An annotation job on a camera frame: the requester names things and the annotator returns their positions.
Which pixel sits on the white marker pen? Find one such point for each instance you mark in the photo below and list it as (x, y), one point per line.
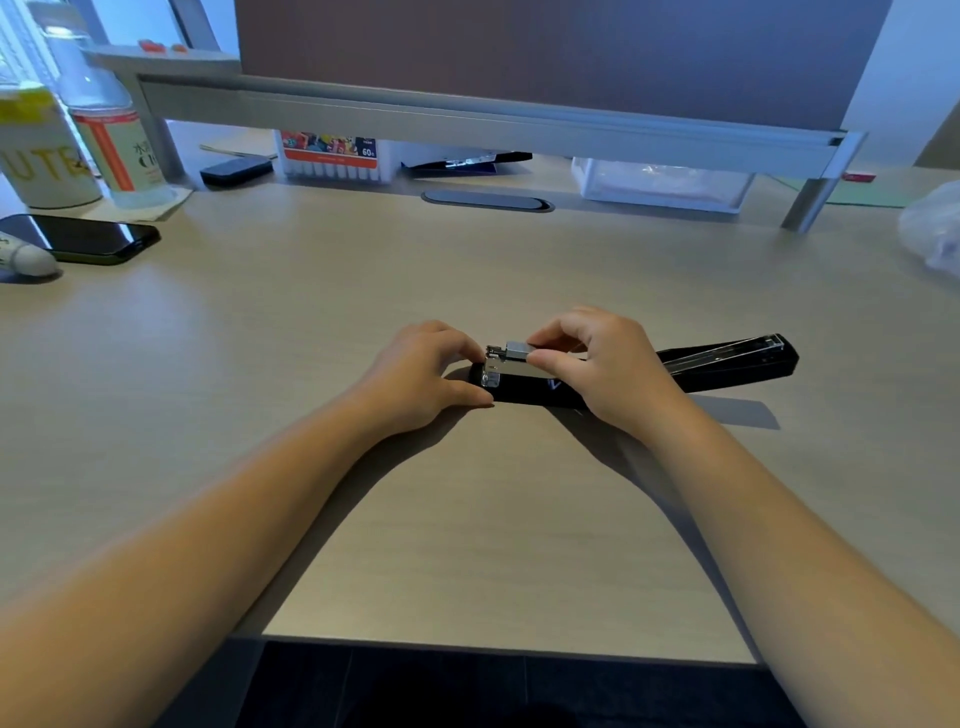
(26, 256)

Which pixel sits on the black flat packet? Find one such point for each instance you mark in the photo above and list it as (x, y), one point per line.
(461, 163)

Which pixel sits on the person's right hand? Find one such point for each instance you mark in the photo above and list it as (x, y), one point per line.
(607, 367)

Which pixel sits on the person's right thumb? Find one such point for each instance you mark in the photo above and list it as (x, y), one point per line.
(551, 365)

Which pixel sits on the person's right middle finger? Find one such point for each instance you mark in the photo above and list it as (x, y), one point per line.
(592, 315)

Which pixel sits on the black long stapler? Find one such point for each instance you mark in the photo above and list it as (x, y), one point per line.
(720, 364)

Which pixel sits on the black small case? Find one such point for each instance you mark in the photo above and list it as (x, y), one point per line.
(235, 171)

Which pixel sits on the person's left hand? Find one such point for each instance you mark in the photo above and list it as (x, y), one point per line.
(409, 375)

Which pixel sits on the white paper napkin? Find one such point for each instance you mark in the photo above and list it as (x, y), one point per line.
(142, 204)

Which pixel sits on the person's left forearm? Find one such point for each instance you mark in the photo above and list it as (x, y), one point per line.
(172, 555)

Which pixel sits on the person's right forearm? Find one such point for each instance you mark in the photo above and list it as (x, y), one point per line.
(795, 577)

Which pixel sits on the black smartphone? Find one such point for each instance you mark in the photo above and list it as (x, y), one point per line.
(82, 238)

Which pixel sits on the box of colour markers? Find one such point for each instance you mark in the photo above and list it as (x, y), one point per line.
(334, 157)

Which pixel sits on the clear plastic bottle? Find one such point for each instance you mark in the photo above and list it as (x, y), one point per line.
(105, 112)

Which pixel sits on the clear plastic storage box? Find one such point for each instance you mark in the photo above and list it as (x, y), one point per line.
(664, 184)

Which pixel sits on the clear plastic bag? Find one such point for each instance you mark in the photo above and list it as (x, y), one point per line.
(934, 225)

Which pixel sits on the person's left thumb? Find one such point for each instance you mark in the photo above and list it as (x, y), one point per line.
(469, 395)

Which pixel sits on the white cup with yellow print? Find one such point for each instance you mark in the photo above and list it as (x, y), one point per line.
(45, 150)

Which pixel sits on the green paper sheet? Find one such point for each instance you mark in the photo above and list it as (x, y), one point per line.
(862, 193)

